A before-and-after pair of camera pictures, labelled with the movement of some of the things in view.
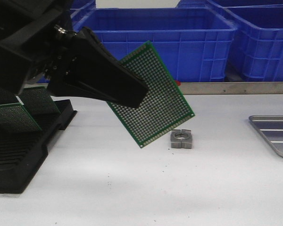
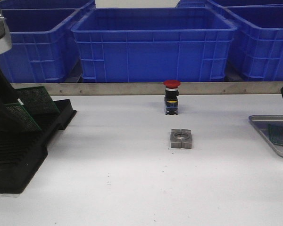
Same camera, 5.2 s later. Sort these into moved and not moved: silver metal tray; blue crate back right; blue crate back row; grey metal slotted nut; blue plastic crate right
Moved: blue crate back row
Not moved: blue plastic crate right; silver metal tray; grey metal slotted nut; blue crate back right
